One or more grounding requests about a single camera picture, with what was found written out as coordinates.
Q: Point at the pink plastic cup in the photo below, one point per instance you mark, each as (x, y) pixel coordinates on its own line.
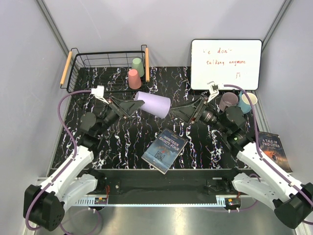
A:
(134, 79)

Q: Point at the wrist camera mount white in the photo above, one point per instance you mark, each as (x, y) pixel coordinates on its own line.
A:
(98, 93)
(214, 90)

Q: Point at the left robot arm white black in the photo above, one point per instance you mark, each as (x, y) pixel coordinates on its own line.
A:
(46, 204)

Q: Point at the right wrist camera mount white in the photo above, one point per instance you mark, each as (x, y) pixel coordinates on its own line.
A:
(214, 90)

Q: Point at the black marble pattern mat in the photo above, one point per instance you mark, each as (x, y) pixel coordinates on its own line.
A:
(127, 140)

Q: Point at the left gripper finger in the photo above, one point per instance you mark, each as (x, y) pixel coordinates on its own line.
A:
(128, 102)
(131, 107)

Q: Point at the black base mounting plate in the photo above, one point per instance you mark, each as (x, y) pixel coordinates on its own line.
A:
(205, 181)

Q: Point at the white whiteboard black frame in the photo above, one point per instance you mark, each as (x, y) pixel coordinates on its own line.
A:
(225, 61)

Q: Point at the pink ceramic mug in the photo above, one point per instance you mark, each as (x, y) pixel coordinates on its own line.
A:
(228, 99)

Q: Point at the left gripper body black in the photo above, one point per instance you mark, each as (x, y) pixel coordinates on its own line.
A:
(112, 114)

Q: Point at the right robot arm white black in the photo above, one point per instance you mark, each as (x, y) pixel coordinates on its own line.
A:
(290, 199)

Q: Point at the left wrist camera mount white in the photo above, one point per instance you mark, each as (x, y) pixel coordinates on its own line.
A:
(98, 93)

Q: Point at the Nineteen Eighty-Four book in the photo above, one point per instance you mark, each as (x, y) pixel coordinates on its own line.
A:
(164, 150)

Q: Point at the green plastic cup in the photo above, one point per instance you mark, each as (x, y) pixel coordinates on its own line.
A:
(137, 64)

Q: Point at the purple plastic cup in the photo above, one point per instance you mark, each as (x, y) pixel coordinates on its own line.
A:
(156, 105)

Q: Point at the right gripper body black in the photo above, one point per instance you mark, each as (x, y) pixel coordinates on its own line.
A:
(204, 113)

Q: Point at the light blue mug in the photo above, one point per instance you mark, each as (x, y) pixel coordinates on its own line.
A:
(244, 103)

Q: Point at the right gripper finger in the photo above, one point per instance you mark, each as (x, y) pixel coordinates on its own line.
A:
(184, 114)
(188, 108)

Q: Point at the Tale of Two Cities book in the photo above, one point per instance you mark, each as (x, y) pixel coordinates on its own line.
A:
(271, 145)

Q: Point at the black wire dish rack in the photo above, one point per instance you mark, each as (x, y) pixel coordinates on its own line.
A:
(110, 69)

